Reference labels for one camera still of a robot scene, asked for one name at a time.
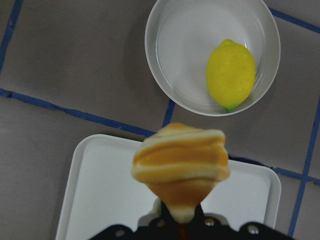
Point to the white rectangular tray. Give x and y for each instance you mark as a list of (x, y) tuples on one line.
[(101, 192)]

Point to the striped bread loaf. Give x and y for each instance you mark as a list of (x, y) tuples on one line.
[(181, 165)]

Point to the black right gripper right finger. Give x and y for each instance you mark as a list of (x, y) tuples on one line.
[(207, 226)]

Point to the yellow lemon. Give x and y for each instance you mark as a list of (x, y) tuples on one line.
[(230, 74)]

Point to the cream lemon plate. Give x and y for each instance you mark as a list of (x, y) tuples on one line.
[(180, 35)]

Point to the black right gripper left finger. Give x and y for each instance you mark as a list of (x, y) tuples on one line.
[(157, 225)]

